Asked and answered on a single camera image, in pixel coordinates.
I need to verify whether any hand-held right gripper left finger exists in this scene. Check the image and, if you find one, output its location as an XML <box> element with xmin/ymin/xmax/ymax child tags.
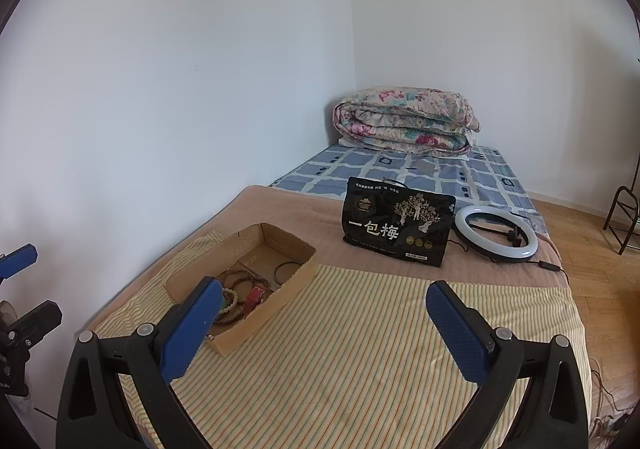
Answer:
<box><xmin>56</xmin><ymin>275</ymin><xmax>223</xmax><ymax>449</ymax></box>

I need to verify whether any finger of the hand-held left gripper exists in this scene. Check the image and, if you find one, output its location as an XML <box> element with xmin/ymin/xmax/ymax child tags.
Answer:
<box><xmin>9</xmin><ymin>300</ymin><xmax>63</xmax><ymax>347</ymax></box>
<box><xmin>0</xmin><ymin>243</ymin><xmax>39</xmax><ymax>281</ymax></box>

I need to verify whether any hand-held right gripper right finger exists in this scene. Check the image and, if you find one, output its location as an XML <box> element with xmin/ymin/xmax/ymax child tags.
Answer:
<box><xmin>426</xmin><ymin>280</ymin><xmax>590</xmax><ymax>449</ymax></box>

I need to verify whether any white bead bracelet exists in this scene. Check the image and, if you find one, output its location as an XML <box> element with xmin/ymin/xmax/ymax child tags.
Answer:
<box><xmin>220</xmin><ymin>286</ymin><xmax>239</xmax><ymax>317</ymax></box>

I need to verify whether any cardboard box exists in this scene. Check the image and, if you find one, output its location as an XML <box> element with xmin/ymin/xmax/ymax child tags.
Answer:
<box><xmin>165</xmin><ymin>222</ymin><xmax>318</xmax><ymax>356</ymax></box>

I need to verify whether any long wooden bead necklace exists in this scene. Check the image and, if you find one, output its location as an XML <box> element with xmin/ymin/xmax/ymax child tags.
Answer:
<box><xmin>220</xmin><ymin>268</ymin><xmax>273</xmax><ymax>292</ymax></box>

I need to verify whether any thin blue bangle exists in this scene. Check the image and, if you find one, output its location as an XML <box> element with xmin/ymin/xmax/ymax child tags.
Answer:
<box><xmin>274</xmin><ymin>260</ymin><xmax>302</xmax><ymax>286</ymax></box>

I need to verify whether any red rectangular ornament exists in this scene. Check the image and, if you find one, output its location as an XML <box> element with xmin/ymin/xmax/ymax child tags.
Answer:
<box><xmin>244</xmin><ymin>286</ymin><xmax>269</xmax><ymax>311</ymax></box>

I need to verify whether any striped blanket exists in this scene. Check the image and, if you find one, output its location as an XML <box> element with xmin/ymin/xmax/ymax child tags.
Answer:
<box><xmin>92</xmin><ymin>229</ymin><xmax>593</xmax><ymax>449</ymax></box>

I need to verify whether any black snack bag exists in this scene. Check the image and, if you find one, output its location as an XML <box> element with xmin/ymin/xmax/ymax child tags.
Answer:
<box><xmin>342</xmin><ymin>176</ymin><xmax>457</xmax><ymax>267</ymax></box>

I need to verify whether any brown blanket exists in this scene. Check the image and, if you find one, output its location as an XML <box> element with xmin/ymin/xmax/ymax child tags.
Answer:
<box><xmin>95</xmin><ymin>185</ymin><xmax>571</xmax><ymax>325</ymax></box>

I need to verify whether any black metal rack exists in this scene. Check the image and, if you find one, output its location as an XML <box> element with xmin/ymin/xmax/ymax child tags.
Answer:
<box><xmin>602</xmin><ymin>186</ymin><xmax>640</xmax><ymax>256</ymax></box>

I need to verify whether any blue checked bed sheet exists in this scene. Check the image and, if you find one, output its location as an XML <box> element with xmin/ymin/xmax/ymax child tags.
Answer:
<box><xmin>267</xmin><ymin>144</ymin><xmax>551</xmax><ymax>235</ymax></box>

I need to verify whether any folded floral quilt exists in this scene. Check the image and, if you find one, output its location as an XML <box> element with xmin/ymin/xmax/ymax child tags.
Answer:
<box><xmin>333</xmin><ymin>88</ymin><xmax>482</xmax><ymax>156</ymax></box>

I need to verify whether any black ring light cable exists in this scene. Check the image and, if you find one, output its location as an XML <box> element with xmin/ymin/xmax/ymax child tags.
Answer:
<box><xmin>445</xmin><ymin>239</ymin><xmax>571</xmax><ymax>286</ymax></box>

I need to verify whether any white ring light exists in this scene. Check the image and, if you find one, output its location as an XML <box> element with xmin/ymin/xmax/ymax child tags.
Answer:
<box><xmin>451</xmin><ymin>206</ymin><xmax>540</xmax><ymax>264</ymax></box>

